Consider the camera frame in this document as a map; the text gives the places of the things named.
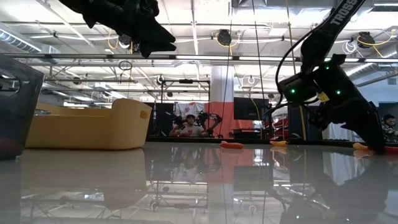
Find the small yellow tag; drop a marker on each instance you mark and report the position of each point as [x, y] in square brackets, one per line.
[323, 97]

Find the black metal frame rig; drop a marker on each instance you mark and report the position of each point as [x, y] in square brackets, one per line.
[185, 81]

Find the grey plastic basket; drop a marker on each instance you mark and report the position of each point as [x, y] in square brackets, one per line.
[15, 118]

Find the floral patterned cloth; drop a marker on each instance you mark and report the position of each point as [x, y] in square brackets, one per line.
[186, 108]

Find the yellow plastic basket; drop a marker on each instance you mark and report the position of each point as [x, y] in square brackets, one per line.
[87, 130]

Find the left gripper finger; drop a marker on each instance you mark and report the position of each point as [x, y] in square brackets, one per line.
[158, 36]
[152, 47]

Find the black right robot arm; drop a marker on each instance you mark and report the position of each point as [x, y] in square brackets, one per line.
[329, 28]

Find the white and orange column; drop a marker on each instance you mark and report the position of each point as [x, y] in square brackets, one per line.
[222, 90]

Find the red-orange mini pepper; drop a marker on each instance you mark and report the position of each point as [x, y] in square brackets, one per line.
[360, 146]

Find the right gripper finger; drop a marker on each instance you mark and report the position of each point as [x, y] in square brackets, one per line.
[370, 130]

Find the long ceiling light bar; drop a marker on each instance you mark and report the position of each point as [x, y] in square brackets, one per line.
[217, 57]

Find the black monitor screen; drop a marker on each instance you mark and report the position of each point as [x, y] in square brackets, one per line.
[248, 107]

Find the person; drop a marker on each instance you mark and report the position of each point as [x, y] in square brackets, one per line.
[389, 126]
[190, 129]

